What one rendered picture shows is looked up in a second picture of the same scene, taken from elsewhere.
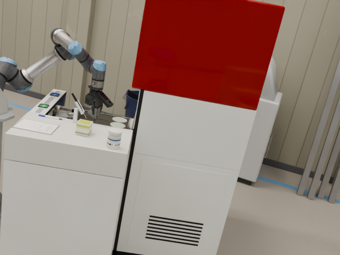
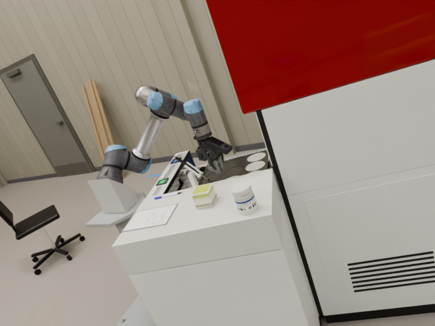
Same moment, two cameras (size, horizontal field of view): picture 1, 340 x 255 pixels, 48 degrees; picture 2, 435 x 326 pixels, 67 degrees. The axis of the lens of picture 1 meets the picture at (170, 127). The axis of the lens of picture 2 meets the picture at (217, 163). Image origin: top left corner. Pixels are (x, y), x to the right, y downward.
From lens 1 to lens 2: 0.95 m
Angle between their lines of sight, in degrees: 20
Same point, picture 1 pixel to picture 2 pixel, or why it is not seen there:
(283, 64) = not seen: outside the picture
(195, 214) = (414, 242)
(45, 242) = not seen: outside the picture
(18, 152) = (138, 262)
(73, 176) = (215, 268)
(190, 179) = (386, 199)
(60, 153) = (185, 246)
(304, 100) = not seen: outside the picture
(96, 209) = (267, 298)
